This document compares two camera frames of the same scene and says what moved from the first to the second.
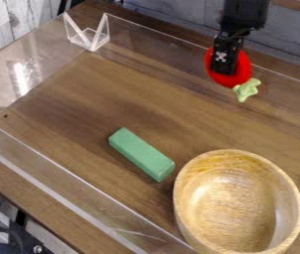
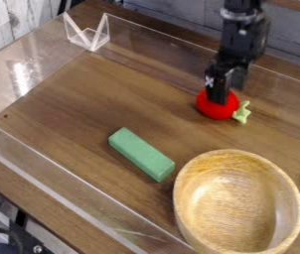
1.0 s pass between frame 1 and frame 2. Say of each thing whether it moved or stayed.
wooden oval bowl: stayed
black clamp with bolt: stayed
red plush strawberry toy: moved
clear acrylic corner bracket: stayed
